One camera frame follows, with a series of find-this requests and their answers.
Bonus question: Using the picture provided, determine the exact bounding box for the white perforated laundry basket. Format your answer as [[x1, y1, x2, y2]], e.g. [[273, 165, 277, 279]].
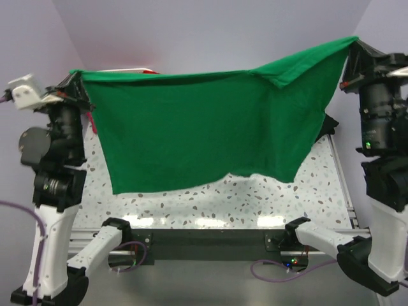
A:
[[98, 68, 152, 74]]

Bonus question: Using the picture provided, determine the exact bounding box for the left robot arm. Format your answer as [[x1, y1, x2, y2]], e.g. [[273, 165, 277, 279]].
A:
[[6, 72, 132, 305]]

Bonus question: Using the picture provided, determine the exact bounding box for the folded black t-shirt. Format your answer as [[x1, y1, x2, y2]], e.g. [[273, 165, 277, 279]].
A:
[[315, 113, 339, 143]]

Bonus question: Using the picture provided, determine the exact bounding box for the green t-shirt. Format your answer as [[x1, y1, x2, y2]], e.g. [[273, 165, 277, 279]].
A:
[[80, 36, 356, 194]]

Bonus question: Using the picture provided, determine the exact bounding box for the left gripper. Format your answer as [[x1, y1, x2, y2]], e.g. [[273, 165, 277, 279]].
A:
[[42, 71, 98, 159]]

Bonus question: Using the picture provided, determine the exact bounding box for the red t-shirt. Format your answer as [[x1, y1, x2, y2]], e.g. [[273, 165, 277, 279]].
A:
[[142, 69, 160, 75]]

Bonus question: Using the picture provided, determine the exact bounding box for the pink t-shirt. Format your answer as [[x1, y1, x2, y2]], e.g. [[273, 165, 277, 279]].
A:
[[86, 112, 97, 135]]

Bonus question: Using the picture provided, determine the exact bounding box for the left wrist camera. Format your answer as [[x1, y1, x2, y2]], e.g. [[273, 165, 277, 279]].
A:
[[8, 73, 64, 110]]

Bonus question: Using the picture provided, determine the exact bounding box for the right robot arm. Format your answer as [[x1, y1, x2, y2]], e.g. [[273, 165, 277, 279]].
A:
[[281, 40, 407, 296]]

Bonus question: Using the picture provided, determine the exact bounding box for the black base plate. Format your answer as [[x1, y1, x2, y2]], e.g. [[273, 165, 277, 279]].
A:
[[114, 229, 314, 265]]

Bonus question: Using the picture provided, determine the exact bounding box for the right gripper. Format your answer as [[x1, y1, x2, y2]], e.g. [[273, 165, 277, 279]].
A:
[[335, 37, 408, 147]]

